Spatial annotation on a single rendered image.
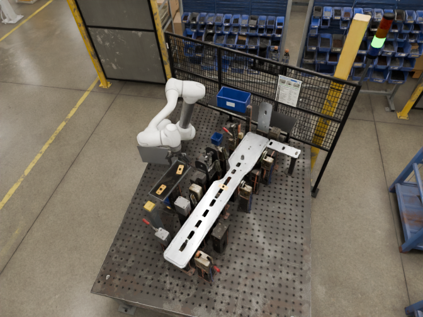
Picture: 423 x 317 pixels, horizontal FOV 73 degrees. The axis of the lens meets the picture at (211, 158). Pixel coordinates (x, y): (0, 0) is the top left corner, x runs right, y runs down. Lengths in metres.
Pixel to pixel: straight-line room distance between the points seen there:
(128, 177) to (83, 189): 0.57
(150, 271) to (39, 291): 1.46
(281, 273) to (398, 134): 2.93
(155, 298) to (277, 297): 0.89
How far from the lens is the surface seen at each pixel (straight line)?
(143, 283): 2.42
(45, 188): 4.21
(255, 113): 2.87
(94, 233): 3.56
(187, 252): 2.10
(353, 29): 2.37
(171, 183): 2.20
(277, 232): 2.50
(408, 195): 3.81
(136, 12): 4.33
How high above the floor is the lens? 2.95
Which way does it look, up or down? 51 degrees down
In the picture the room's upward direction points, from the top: 4 degrees counter-clockwise
